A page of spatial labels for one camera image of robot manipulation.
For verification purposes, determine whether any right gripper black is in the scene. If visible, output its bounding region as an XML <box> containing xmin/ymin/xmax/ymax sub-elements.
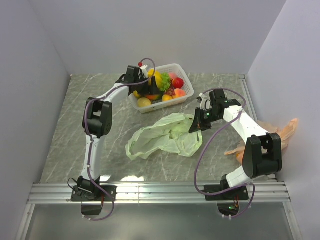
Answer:
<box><xmin>189</xmin><ymin>107</ymin><xmax>222</xmax><ymax>134</ymax></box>

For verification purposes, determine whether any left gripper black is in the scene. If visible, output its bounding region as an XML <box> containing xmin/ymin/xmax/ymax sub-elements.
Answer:
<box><xmin>134</xmin><ymin>76</ymin><xmax>160</xmax><ymax>96</ymax></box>

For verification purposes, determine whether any orange green mango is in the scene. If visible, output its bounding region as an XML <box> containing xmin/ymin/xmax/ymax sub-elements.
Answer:
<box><xmin>145</xmin><ymin>94</ymin><xmax>163</xmax><ymax>101</ymax></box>

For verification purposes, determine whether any green grape bunch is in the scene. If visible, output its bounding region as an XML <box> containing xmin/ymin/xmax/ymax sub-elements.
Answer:
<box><xmin>159</xmin><ymin>72</ymin><xmax>171</xmax><ymax>92</ymax></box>

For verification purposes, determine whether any yellow banana bunch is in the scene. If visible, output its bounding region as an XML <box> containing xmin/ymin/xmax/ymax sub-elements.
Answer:
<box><xmin>133</xmin><ymin>71</ymin><xmax>163</xmax><ymax>99</ymax></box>

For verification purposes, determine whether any red apple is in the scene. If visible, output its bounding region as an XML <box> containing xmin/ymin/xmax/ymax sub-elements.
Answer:
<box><xmin>172</xmin><ymin>77</ymin><xmax>184</xmax><ymax>89</ymax></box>

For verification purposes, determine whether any light green plastic bag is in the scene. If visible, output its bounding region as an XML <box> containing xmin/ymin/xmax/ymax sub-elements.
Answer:
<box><xmin>125</xmin><ymin>113</ymin><xmax>203</xmax><ymax>161</ymax></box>

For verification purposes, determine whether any white plastic basket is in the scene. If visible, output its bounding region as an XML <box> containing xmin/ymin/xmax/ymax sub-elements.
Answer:
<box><xmin>128</xmin><ymin>63</ymin><xmax>195</xmax><ymax>114</ymax></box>

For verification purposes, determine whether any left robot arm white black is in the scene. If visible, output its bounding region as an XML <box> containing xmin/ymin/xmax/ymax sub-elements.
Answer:
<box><xmin>71</xmin><ymin>62</ymin><xmax>156</xmax><ymax>202</ymax></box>

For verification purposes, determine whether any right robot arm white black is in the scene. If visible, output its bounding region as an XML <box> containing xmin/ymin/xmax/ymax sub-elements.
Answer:
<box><xmin>189</xmin><ymin>88</ymin><xmax>283</xmax><ymax>200</ymax></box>

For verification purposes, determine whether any orange plastic bag with fruit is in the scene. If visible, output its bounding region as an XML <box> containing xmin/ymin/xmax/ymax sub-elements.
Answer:
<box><xmin>224</xmin><ymin>118</ymin><xmax>298</xmax><ymax>164</ymax></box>

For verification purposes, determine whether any small orange fruit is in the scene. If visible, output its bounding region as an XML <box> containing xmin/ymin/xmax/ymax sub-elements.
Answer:
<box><xmin>161</xmin><ymin>94</ymin><xmax>173</xmax><ymax>102</ymax></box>

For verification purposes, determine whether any red grape bunch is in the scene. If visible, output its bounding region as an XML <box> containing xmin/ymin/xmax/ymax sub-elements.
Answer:
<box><xmin>164</xmin><ymin>86</ymin><xmax>175</xmax><ymax>97</ymax></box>

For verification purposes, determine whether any pink peach back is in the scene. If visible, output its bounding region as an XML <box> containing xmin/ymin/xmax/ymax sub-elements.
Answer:
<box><xmin>168</xmin><ymin>72</ymin><xmax>178</xmax><ymax>80</ymax></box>

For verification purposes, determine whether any orange peach front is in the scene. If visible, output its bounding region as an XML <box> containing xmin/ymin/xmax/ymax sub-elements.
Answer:
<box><xmin>173</xmin><ymin>88</ymin><xmax>186</xmax><ymax>99</ymax></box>

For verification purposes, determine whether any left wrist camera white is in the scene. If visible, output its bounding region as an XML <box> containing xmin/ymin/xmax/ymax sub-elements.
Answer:
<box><xmin>138</xmin><ymin>61</ymin><xmax>149</xmax><ymax>78</ymax></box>

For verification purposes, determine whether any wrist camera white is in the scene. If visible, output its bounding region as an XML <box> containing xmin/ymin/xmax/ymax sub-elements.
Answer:
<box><xmin>138</xmin><ymin>61</ymin><xmax>149</xmax><ymax>78</ymax></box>
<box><xmin>197</xmin><ymin>93</ymin><xmax>212</xmax><ymax>111</ymax></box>

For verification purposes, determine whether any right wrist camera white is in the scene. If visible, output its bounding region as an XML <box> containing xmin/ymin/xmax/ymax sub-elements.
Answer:
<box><xmin>197</xmin><ymin>93</ymin><xmax>212</xmax><ymax>111</ymax></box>

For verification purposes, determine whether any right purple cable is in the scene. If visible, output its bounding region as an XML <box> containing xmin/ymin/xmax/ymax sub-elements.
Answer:
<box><xmin>194</xmin><ymin>88</ymin><xmax>256</xmax><ymax>219</ymax></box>

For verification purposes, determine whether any purple cable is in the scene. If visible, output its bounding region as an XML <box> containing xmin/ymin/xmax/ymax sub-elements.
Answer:
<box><xmin>82</xmin><ymin>58</ymin><xmax>157</xmax><ymax>222</ymax></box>
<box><xmin>194</xmin><ymin>88</ymin><xmax>256</xmax><ymax>219</ymax></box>

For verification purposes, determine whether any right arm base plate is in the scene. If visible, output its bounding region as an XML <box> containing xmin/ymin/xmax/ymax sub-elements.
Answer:
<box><xmin>204</xmin><ymin>184</ymin><xmax>250</xmax><ymax>217</ymax></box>

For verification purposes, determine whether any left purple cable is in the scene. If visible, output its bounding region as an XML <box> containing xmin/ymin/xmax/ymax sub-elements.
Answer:
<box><xmin>82</xmin><ymin>58</ymin><xmax>157</xmax><ymax>222</ymax></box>

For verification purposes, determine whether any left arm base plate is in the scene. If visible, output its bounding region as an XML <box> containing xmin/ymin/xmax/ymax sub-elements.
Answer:
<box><xmin>70</xmin><ymin>185</ymin><xmax>117</xmax><ymax>216</ymax></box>

